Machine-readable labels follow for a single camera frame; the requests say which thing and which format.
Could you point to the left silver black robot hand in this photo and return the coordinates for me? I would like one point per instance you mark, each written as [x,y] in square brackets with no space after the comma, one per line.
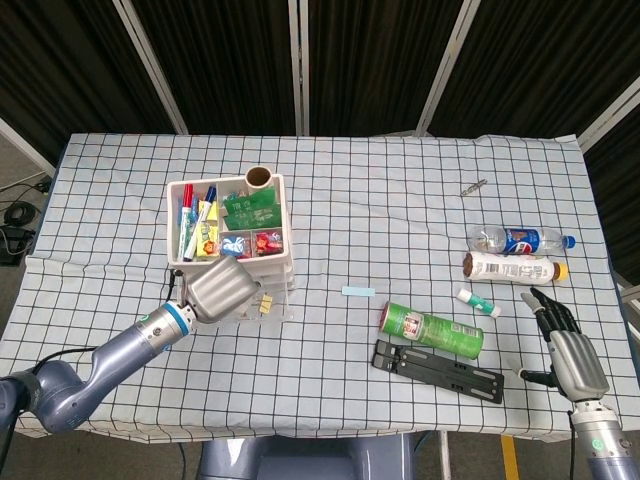
[217,292]

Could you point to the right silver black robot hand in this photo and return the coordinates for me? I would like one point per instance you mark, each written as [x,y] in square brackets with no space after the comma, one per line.
[580,367]

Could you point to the clear plastic drawer with clips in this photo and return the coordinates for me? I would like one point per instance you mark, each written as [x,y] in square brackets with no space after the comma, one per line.
[280,310]

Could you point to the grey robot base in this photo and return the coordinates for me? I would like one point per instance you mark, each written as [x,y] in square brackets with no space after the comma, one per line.
[305,460]

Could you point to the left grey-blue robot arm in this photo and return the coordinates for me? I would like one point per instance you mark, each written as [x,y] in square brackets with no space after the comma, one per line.
[100,370]

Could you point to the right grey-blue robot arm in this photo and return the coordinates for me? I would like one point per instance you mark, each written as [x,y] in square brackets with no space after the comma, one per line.
[600,445]

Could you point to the white drawer organizer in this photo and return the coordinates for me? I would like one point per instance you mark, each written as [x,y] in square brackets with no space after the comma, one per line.
[287,240]

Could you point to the gold binder clips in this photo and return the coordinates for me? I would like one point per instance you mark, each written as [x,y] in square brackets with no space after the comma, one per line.
[265,304]

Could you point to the blue candy packet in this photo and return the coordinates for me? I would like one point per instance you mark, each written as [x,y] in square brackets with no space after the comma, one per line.
[235,245]

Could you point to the yellow snack packet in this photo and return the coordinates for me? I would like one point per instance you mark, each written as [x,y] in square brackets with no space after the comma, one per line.
[210,240]

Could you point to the blue cap whiteboard marker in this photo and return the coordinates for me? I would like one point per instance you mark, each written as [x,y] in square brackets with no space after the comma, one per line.
[200,225]

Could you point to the red candy packet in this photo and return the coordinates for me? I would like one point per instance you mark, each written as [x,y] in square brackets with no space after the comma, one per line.
[268,242]

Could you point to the green tea packet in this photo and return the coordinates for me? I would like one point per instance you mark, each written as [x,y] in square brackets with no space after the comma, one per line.
[252,219]
[250,200]

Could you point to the red cap whiteboard marker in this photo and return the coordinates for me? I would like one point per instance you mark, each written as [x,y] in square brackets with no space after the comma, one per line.
[186,215]

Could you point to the white green glue stick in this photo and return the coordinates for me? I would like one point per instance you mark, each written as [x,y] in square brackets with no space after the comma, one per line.
[480,302]

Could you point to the white label yellow cap bottle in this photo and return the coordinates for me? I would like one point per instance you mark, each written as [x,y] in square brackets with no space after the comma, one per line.
[510,269]

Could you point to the Pepsi plastic bottle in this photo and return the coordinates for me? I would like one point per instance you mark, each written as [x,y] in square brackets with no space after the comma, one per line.
[520,241]

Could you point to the black folding stand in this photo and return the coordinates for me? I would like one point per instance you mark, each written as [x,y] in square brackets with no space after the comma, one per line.
[440,372]

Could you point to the light blue paper strip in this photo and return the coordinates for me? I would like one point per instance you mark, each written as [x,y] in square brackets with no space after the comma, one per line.
[358,291]

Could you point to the green chips can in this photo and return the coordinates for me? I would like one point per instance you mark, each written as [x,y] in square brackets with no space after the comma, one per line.
[435,332]

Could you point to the blue checkered tablecloth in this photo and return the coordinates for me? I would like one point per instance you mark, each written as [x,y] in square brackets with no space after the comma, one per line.
[350,210]

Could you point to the white table leg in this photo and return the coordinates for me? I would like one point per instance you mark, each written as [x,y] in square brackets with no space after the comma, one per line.
[444,457]

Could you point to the black power adapter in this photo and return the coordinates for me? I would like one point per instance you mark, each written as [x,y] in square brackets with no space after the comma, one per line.
[12,245]

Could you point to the black folding screen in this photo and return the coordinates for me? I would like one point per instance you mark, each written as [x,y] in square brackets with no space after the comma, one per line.
[230,60]

